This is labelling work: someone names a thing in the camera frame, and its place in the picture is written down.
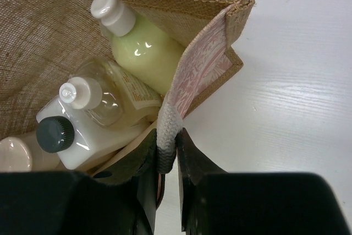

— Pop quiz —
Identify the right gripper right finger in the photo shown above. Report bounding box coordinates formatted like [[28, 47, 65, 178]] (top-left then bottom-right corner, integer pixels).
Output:
[[176, 130, 351, 234]]

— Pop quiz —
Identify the beige flip-cap bottle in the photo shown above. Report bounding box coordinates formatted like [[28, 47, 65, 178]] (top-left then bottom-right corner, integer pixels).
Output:
[[1, 132, 60, 172]]

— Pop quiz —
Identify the brown canvas tote bag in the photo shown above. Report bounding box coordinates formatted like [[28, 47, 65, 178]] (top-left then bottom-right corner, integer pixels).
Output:
[[1, 0, 255, 174]]

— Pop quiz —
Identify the yellow clear liquid bottle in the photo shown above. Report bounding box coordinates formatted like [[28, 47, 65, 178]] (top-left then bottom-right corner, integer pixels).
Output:
[[58, 57, 162, 129]]

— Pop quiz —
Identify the green lotion bottle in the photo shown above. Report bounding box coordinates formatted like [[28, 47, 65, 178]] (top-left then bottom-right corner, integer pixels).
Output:
[[90, 0, 185, 96]]

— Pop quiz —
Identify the white bottle black cap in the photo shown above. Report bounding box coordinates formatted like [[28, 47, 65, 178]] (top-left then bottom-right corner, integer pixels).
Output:
[[36, 96, 149, 170]]

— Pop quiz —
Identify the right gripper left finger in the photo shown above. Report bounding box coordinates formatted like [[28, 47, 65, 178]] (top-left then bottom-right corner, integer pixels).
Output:
[[1, 130, 158, 234]]

